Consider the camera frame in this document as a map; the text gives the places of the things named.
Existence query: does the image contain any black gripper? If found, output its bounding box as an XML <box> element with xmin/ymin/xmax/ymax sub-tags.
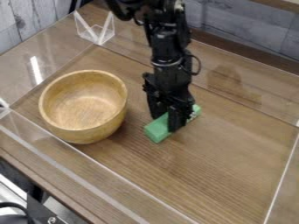
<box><xmin>142</xmin><ymin>60</ymin><xmax>194</xmax><ymax>132</ymax></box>

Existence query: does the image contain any green rectangular block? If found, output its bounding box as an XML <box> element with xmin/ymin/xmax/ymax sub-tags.
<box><xmin>144</xmin><ymin>104</ymin><xmax>201</xmax><ymax>144</ymax></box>

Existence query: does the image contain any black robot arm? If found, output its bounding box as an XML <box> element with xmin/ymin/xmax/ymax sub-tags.
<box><xmin>105</xmin><ymin>0</ymin><xmax>197</xmax><ymax>132</ymax></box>

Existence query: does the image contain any wooden bowl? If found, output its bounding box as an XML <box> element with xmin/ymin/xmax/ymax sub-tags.
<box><xmin>38</xmin><ymin>70</ymin><xmax>128</xmax><ymax>144</ymax></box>

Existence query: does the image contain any clear acrylic enclosure wall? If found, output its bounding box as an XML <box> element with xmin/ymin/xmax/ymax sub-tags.
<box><xmin>0</xmin><ymin>17</ymin><xmax>299</xmax><ymax>224</ymax></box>

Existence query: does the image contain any clear acrylic corner bracket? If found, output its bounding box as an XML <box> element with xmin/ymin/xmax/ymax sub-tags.
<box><xmin>73</xmin><ymin>11</ymin><xmax>116</xmax><ymax>46</ymax></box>

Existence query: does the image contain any black metal bracket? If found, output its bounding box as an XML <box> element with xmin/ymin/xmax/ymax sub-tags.
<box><xmin>26</xmin><ymin>195</ymin><xmax>58</xmax><ymax>224</ymax></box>

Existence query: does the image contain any black cable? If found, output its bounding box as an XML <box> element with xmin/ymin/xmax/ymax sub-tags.
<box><xmin>0</xmin><ymin>201</ymin><xmax>30</xmax><ymax>218</ymax></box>

